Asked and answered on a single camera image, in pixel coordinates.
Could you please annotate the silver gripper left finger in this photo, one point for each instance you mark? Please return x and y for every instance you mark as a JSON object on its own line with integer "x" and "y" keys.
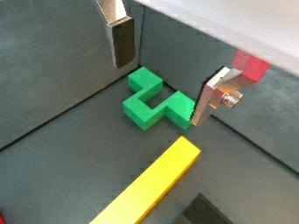
{"x": 121, "y": 30}

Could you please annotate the black angle bracket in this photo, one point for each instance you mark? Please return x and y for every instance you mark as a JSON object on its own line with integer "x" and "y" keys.
{"x": 201, "y": 212}

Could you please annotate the yellow long bar block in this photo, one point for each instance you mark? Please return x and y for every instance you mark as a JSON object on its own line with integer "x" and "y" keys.
{"x": 134, "y": 203}

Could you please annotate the red board base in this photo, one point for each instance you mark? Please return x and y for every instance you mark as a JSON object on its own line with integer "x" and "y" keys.
{"x": 250, "y": 65}

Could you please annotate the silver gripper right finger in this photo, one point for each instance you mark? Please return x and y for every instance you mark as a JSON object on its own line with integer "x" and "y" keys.
{"x": 218, "y": 91}

